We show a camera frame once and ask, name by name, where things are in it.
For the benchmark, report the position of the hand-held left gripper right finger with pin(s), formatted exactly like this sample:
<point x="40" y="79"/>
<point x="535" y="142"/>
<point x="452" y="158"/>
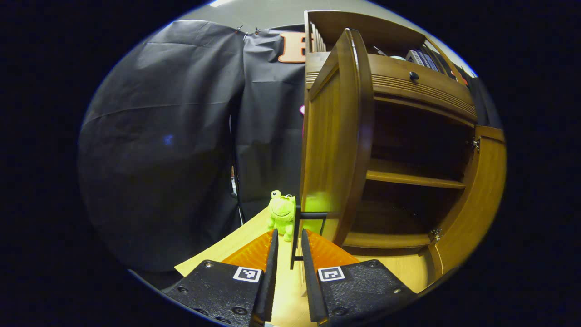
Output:
<point x="311" y="290"/>

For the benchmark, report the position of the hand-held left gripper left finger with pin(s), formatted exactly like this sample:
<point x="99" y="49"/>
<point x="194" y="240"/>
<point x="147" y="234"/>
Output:
<point x="271" y="281"/>

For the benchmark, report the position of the wooden shoe cabinet door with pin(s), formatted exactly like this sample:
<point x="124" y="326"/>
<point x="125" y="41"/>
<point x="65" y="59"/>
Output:
<point x="481" y="195"/>
<point x="331" y="150"/>

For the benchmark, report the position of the wooden double-door shoe cabinet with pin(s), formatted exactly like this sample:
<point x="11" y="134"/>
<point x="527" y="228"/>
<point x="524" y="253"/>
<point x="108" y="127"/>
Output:
<point x="408" y="177"/>

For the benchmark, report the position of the green plush toy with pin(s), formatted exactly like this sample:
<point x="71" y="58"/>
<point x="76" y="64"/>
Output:
<point x="281" y="211"/>

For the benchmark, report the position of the wooden drawer with black knob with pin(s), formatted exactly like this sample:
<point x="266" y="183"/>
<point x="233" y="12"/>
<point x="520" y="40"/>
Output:
<point x="431" y="91"/>

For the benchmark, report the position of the mint green cup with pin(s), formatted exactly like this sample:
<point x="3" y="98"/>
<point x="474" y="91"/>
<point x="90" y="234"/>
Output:
<point x="398" y="57"/>

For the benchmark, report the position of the pale tube in cup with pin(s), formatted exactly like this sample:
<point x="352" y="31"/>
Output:
<point x="380" y="51"/>

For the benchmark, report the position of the light blue spine book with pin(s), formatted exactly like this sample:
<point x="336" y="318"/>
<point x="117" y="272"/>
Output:
<point x="433" y="63"/>

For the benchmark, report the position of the ceiling light panel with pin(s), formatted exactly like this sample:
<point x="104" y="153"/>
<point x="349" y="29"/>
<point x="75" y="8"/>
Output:
<point x="222" y="2"/>

